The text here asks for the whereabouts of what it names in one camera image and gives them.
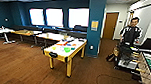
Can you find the black floor cable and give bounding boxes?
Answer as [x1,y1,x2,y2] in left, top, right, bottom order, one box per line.
[95,72,148,84]

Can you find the green bowl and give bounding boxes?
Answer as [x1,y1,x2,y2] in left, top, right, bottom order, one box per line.
[63,45,72,54]

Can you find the blue bowl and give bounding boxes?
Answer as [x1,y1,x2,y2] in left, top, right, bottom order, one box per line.
[65,43,73,48]

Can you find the white table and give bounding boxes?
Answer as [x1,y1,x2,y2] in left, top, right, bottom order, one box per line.
[0,26,17,46]

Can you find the black wheeled cart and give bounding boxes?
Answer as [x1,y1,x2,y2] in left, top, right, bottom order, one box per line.
[113,41,147,73]

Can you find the long wooden table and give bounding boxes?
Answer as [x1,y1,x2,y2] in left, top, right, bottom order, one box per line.
[34,31,72,50]
[9,29,43,48]

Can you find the yellow bowl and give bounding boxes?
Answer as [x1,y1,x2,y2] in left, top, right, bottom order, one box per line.
[51,45,58,51]

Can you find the person in black white shirt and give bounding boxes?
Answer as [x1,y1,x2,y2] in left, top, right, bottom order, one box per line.
[118,15,144,48]

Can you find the yellow wall sign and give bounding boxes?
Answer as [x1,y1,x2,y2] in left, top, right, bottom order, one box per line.
[90,20,100,32]

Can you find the green foosball table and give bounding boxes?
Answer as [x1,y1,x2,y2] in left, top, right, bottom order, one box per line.
[134,51,151,84]

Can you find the black monitor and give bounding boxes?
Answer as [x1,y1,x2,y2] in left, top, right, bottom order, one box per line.
[138,36,151,54]

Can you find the white pillar outlet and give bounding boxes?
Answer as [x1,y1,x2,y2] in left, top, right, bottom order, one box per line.
[89,45,94,51]

